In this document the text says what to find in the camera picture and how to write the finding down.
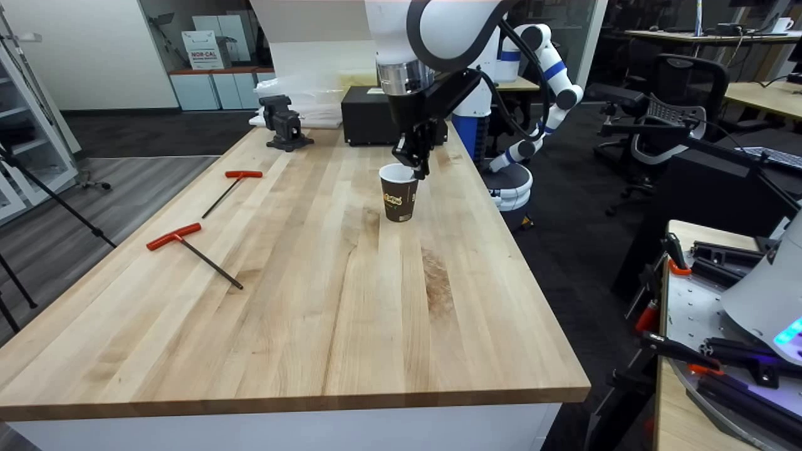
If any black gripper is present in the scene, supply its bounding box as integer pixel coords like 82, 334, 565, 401
387, 89, 448, 169

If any brown paper coffee cup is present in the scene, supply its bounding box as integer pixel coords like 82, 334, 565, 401
375, 160, 420, 226

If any black control box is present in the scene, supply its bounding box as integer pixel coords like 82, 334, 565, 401
339, 82, 448, 149

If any black bench vise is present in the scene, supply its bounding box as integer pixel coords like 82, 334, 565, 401
256, 94, 315, 155

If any low white cabinet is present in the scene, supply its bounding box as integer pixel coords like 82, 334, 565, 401
171, 70, 278, 112

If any white paper poster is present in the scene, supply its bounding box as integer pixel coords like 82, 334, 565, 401
179, 30, 226, 72

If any black mesh office chair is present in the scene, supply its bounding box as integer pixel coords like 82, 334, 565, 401
599, 51, 732, 184

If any black orange bar clamp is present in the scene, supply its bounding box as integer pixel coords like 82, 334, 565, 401
584, 330, 721, 451
627, 234, 697, 339

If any white workbench cabinet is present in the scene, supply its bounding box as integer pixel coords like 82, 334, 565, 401
5, 401, 560, 451

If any grey perforated metal plate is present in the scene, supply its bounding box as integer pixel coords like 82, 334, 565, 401
662, 270, 802, 421

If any black flat clamp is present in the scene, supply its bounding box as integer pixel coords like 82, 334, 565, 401
687, 239, 766, 292

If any wooden office desk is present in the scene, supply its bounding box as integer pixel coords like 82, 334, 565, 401
623, 27, 802, 86

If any wooden side table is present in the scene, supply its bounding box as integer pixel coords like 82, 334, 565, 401
654, 219, 802, 451

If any white glass shelf unit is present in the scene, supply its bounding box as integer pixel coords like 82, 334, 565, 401
0, 8, 84, 226

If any grey tilted panel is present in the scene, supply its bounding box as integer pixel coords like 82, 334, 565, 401
721, 211, 802, 372

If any short red T-handle hex wrench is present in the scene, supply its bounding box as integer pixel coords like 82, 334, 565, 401
197, 169, 266, 221

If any long red T-handle hex wrench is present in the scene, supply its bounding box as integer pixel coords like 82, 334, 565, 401
144, 221, 246, 294

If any black camera tripod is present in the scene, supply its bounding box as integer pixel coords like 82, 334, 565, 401
0, 141, 119, 337

